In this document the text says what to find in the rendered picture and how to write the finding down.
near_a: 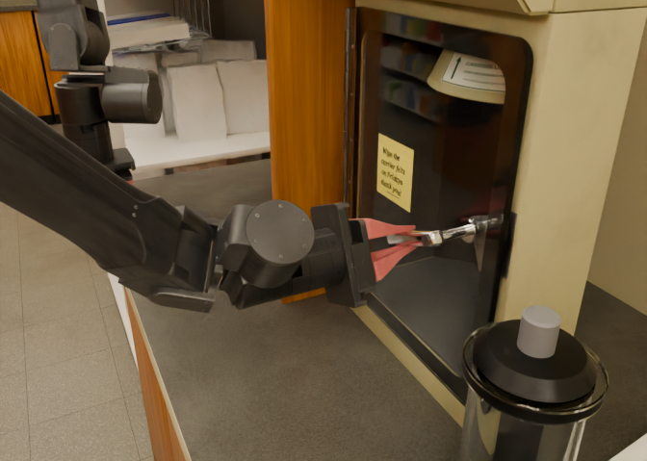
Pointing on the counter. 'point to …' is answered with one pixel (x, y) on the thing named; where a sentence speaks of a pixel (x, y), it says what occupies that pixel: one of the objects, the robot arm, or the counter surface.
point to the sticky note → (395, 171)
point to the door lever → (434, 236)
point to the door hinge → (346, 92)
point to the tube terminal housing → (550, 140)
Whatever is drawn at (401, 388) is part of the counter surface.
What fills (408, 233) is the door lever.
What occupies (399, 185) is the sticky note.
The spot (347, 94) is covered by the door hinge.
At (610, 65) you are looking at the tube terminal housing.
